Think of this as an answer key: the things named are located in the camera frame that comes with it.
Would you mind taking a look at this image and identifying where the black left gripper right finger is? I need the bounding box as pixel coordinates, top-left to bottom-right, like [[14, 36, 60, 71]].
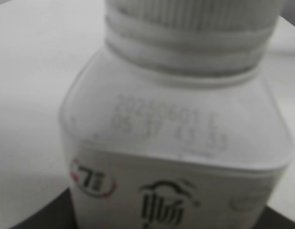
[[258, 207, 295, 229]]

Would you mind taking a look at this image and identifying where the white ribbed screw cap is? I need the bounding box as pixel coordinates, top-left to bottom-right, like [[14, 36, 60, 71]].
[[105, 0, 284, 32]]

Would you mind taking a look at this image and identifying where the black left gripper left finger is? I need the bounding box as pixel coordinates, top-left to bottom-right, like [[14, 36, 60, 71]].
[[13, 189, 77, 229]]

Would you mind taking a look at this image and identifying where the white square drink bottle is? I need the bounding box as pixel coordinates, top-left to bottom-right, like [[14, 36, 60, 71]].
[[59, 29, 295, 229]]

